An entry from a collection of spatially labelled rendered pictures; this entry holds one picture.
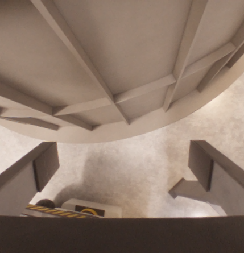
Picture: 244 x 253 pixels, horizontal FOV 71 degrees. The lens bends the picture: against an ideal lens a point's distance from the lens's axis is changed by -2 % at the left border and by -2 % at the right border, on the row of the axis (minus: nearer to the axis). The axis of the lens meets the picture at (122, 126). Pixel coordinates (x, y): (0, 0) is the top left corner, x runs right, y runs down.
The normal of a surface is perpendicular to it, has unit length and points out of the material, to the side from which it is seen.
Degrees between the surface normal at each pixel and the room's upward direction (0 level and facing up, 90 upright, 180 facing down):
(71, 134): 0
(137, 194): 0
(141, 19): 90
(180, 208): 0
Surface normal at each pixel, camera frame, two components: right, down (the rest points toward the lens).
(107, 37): 0.29, 0.94
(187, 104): -0.15, -0.15
